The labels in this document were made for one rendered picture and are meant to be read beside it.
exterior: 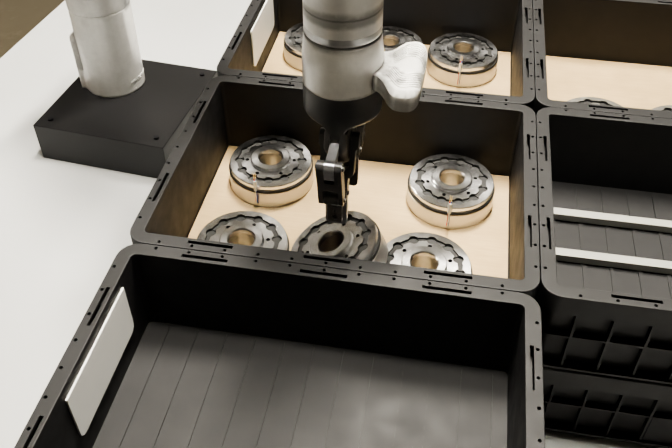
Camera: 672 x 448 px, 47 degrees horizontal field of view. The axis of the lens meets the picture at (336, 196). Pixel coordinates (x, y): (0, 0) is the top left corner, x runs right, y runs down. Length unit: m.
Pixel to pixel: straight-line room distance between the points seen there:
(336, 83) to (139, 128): 0.57
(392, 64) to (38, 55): 0.96
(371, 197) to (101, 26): 0.50
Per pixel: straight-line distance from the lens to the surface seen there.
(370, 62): 0.68
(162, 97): 1.26
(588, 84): 1.20
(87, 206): 1.19
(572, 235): 0.94
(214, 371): 0.79
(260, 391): 0.77
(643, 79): 1.24
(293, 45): 1.18
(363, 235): 0.82
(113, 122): 1.23
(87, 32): 1.23
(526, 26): 1.12
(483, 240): 0.91
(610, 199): 1.01
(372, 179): 0.98
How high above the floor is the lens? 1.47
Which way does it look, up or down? 42 degrees down
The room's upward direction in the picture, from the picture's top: straight up
